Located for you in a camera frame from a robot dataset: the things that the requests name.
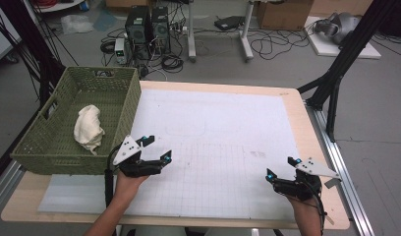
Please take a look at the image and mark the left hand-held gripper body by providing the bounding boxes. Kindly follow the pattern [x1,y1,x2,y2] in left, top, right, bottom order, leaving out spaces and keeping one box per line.
[111,134,164,179]

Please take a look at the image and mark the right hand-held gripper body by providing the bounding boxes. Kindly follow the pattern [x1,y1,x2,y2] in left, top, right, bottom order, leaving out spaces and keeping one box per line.
[271,157,342,202]

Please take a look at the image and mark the cream egg print cloth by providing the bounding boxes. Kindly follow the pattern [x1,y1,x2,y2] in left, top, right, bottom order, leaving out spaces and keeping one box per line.
[73,104,106,156]

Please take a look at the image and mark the green woven basket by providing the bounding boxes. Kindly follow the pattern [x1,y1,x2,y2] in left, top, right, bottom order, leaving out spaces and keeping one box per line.
[10,66,143,176]

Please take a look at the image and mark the person's right hand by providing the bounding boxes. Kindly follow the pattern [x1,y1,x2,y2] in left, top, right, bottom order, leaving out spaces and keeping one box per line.
[285,193,322,214]

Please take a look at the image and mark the person's left hand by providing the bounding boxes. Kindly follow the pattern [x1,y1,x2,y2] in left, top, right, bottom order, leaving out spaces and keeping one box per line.
[113,170,150,204]

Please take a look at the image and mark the grey tape piece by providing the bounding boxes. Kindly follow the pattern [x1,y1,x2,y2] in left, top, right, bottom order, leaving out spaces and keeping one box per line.
[323,177,338,190]

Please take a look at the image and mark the white grid mat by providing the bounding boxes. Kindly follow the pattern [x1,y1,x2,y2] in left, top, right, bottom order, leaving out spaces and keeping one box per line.
[37,88,319,221]

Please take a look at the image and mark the person's grey trousers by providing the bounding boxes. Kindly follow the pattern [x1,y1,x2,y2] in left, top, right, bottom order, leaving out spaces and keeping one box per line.
[118,225,260,236]

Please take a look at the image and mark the white power supply box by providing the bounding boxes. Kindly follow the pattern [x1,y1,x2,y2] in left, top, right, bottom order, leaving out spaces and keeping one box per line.
[114,37,130,66]

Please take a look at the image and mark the black computer tower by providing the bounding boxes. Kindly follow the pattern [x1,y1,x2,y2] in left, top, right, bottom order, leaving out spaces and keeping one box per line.
[124,5,153,61]
[151,6,172,55]

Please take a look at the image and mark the white floor board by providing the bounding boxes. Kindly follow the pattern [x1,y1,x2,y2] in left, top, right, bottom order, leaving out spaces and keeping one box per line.
[303,16,382,60]

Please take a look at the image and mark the white desk leg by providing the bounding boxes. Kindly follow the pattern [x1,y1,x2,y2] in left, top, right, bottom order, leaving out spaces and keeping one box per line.
[187,0,198,63]
[239,0,256,63]

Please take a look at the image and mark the clear plastic bag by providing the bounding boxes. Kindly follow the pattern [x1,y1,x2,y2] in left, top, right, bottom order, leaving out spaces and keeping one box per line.
[60,13,95,35]

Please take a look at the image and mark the grey headset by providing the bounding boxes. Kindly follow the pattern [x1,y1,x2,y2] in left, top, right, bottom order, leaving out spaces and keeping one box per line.
[313,12,362,45]

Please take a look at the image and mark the black flat device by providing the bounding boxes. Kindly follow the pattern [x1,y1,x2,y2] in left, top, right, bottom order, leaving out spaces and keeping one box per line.
[213,15,246,31]

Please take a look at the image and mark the brown cardboard box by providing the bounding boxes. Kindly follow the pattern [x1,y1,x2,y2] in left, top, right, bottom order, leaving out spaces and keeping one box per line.
[256,0,315,31]

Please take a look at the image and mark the white cabinet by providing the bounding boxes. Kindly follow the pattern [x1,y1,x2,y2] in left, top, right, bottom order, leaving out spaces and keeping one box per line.
[0,6,23,64]

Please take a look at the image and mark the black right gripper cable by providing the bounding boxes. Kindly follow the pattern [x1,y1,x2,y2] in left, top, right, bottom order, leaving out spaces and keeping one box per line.
[305,180,328,236]

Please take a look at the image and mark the aluminium rail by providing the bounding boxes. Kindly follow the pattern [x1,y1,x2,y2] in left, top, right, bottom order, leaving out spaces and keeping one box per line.
[305,104,376,236]
[0,160,27,214]

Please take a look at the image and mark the coiled black cable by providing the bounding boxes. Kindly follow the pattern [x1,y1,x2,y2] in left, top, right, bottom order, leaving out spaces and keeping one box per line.
[160,53,185,74]

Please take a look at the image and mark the black metal frame stand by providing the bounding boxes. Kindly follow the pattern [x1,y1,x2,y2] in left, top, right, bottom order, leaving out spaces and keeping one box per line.
[296,0,399,143]
[0,0,67,106]

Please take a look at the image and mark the black floor cable tangle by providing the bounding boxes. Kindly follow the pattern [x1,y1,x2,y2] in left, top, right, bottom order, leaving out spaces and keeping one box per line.
[249,28,315,61]

